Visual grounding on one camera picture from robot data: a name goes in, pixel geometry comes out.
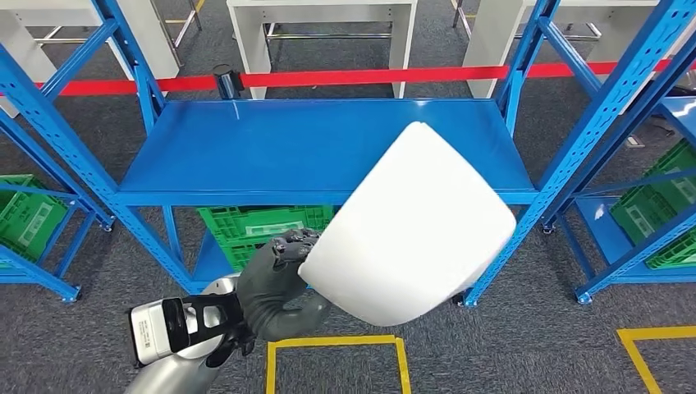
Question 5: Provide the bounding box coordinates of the black barrier post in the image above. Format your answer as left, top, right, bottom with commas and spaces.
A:
212, 64, 244, 101

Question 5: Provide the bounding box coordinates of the steel tube table frame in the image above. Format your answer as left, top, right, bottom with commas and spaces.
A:
263, 21, 394, 56

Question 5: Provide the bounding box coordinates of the red barrier belt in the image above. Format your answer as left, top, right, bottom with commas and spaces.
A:
0, 57, 673, 98

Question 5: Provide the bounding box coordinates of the white curved plastic part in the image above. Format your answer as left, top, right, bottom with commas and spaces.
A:
297, 121, 518, 328

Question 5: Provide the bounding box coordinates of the yellow floor tape square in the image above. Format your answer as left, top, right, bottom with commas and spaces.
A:
616, 325, 696, 394
265, 335, 412, 394

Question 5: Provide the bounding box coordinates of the white panel table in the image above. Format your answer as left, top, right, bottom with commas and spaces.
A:
227, 0, 419, 101
0, 0, 181, 120
462, 0, 696, 101

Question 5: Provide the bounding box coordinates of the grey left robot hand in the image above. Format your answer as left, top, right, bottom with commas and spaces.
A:
236, 228, 332, 343

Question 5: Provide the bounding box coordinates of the green plastic crate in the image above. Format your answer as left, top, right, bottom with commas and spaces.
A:
608, 183, 696, 271
643, 140, 696, 214
0, 173, 70, 263
196, 204, 336, 273

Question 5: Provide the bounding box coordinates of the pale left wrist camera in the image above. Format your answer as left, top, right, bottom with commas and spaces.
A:
128, 296, 192, 368

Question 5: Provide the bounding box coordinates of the blue metal shelf rack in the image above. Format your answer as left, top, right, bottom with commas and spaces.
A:
0, 111, 113, 304
0, 0, 696, 309
554, 92, 696, 306

